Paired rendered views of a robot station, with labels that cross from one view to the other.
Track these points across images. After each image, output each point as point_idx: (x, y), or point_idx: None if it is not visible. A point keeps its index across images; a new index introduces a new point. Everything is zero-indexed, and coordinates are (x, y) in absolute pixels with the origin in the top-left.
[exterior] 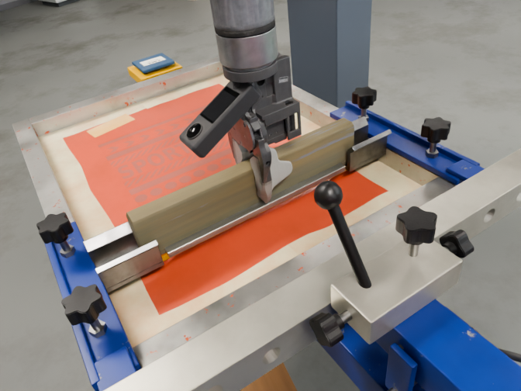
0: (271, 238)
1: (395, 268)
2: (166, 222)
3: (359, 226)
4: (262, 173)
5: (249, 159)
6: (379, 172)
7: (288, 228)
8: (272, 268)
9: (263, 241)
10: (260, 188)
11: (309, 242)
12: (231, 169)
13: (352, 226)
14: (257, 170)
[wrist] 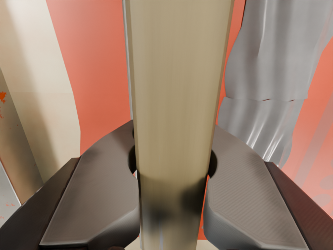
0: (101, 81)
1: None
2: None
3: (5, 191)
4: (48, 188)
5: (192, 194)
6: (138, 249)
7: (109, 115)
8: (26, 36)
9: (101, 65)
10: (111, 136)
11: (61, 122)
12: (185, 120)
13: (7, 184)
14: (93, 183)
